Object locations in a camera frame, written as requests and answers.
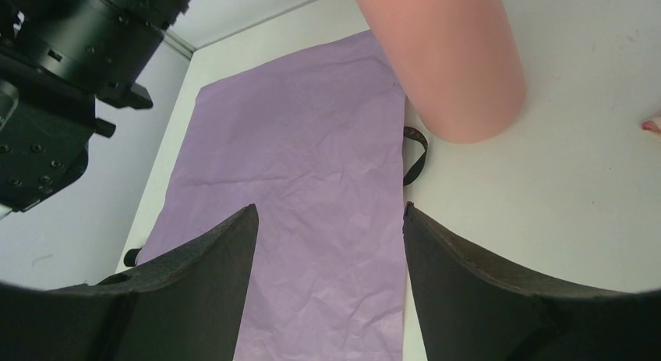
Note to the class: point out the pink purple wrapping paper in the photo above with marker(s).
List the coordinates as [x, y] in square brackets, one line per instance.
[314, 139]

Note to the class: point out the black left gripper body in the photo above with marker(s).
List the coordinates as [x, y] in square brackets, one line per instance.
[58, 59]

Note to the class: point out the pink cylindrical vase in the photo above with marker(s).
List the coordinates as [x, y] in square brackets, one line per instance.
[456, 60]

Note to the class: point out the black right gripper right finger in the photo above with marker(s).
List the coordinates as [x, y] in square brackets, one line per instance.
[473, 304]

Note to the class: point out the floral patterned cloth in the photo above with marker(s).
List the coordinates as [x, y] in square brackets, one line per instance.
[652, 126]

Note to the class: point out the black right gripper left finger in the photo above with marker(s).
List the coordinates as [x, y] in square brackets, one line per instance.
[186, 304]

